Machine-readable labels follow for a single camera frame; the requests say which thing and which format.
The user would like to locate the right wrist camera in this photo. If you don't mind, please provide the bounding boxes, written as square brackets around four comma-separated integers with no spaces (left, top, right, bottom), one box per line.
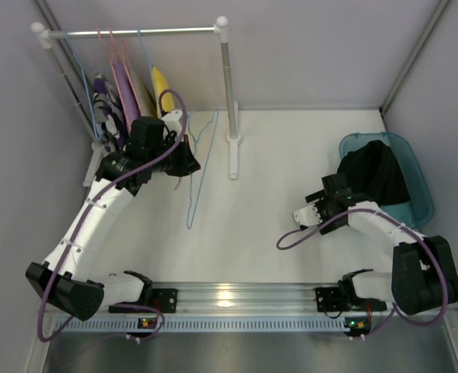
[292,204,323,229]

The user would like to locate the grey trousers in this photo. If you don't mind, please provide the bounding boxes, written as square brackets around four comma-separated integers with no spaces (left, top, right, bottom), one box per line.
[129,70,158,117]

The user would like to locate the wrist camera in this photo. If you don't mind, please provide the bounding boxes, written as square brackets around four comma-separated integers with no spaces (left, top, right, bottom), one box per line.
[162,110,184,135]
[292,204,323,229]

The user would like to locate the aluminium mounting rail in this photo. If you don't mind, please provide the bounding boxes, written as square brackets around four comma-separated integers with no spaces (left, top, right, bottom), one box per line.
[37,281,458,339]

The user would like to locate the purple trousers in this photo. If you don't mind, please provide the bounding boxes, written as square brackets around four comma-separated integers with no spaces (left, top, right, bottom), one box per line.
[111,60,141,132]

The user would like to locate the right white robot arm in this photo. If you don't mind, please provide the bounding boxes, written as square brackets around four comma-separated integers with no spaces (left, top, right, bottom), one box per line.
[293,174,458,315]

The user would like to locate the blue hanger far left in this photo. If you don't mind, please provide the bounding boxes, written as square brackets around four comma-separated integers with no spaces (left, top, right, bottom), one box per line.
[63,29,100,141]

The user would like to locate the light blue wire hanger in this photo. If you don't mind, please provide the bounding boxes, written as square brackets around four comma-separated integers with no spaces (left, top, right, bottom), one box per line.
[186,108,219,230]

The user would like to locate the black trousers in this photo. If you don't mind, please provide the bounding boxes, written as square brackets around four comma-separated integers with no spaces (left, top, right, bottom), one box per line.
[337,140,411,205]

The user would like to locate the pink wire hanger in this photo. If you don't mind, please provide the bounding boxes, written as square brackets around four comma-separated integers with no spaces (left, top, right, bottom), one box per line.
[96,29,136,133]
[110,34,156,132]

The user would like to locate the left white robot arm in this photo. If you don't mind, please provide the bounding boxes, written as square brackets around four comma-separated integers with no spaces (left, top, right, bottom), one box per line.
[26,110,201,321]

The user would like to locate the yellow trousers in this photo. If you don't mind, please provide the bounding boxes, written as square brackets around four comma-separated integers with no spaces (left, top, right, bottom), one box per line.
[151,66,175,118]

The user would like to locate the teal plastic basin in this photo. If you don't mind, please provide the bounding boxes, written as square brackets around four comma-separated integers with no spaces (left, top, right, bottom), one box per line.
[339,132,435,230]

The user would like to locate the white metal clothes rack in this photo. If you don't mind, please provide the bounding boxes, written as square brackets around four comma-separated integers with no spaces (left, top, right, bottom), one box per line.
[30,16,245,187]

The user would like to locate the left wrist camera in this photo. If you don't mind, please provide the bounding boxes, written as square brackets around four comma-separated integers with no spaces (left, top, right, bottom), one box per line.
[162,110,184,135]

